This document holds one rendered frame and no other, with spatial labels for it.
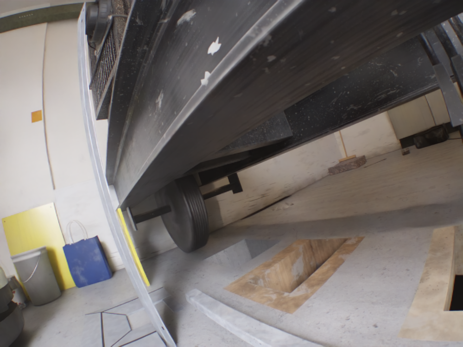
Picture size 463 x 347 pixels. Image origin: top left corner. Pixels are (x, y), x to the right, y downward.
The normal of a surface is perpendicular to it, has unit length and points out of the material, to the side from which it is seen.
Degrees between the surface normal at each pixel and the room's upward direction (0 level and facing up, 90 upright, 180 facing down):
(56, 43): 90
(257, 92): 180
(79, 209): 90
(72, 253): 89
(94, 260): 88
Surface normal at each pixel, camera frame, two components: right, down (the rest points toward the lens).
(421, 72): -0.79, 0.25
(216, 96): 0.33, 0.94
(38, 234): 0.51, -0.27
